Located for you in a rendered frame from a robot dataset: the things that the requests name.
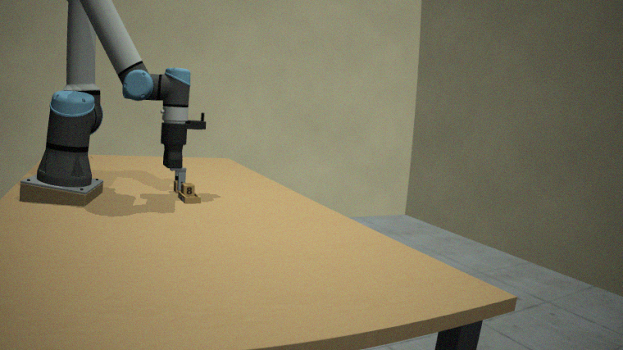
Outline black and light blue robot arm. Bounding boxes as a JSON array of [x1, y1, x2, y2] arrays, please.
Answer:
[[37, 0, 190, 187]]

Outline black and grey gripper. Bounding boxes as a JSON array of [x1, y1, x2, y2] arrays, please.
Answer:
[[161, 107, 206, 190]]

